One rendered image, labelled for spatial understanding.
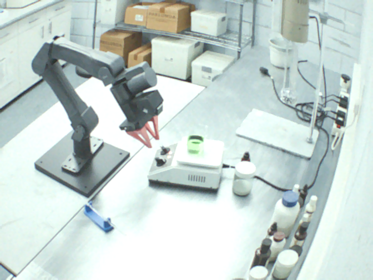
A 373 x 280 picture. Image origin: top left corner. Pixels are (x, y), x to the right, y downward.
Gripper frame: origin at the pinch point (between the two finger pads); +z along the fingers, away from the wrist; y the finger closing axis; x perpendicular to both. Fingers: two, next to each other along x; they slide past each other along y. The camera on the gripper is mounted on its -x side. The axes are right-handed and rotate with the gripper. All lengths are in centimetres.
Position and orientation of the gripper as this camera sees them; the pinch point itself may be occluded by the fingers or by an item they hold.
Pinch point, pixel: (152, 141)
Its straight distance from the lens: 124.8
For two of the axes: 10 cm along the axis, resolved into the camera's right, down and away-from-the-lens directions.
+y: 5.4, -6.2, 5.7
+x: -7.0, 0.5, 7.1
